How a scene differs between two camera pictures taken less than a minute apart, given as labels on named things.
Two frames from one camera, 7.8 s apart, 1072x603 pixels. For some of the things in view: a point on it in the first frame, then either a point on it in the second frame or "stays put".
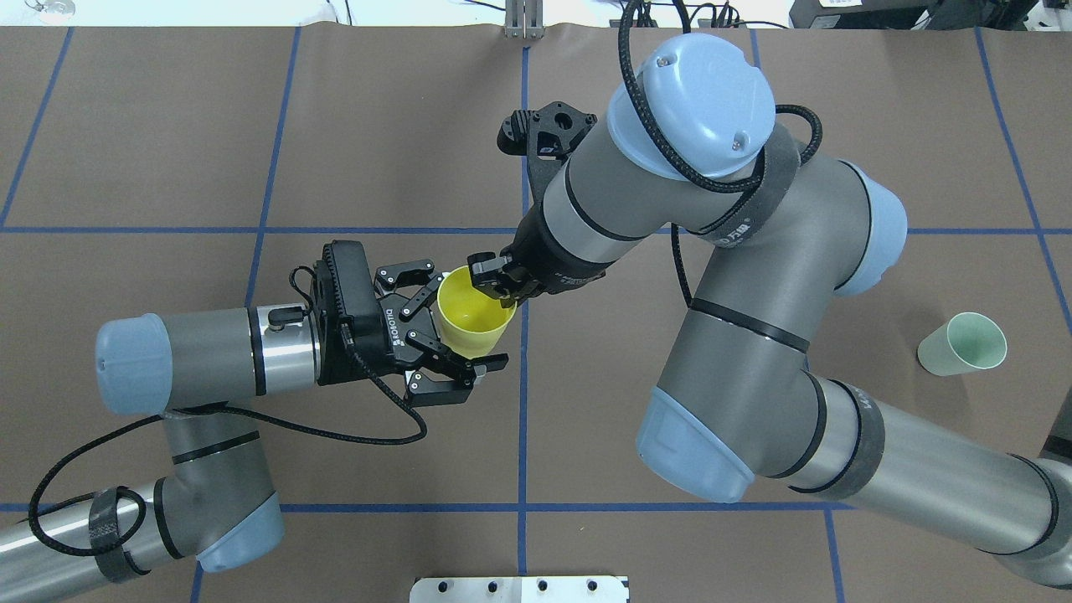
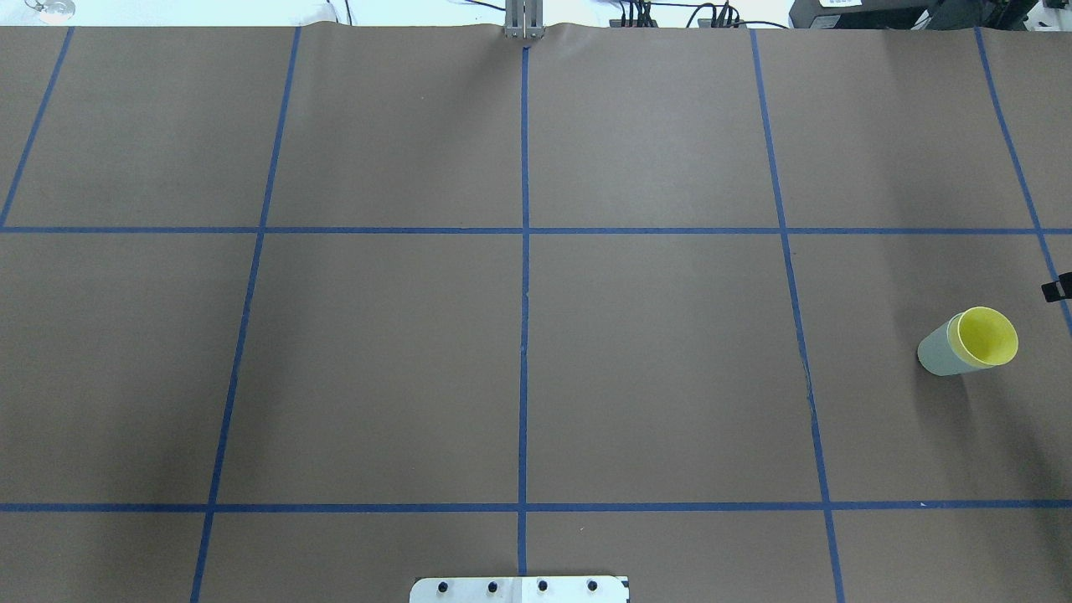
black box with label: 899,14 stays put
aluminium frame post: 524,19 stays put
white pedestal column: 519,590 stays put
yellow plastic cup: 472,321 → 982,337
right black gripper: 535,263 → 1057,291
